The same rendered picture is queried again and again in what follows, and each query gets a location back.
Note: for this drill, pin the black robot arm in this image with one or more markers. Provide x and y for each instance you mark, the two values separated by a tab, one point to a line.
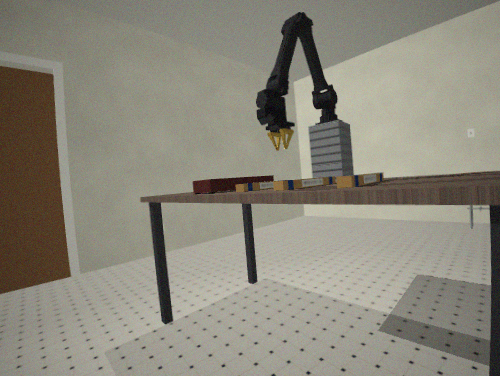
293	28

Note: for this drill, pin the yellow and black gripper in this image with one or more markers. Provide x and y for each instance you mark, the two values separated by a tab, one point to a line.
277	131

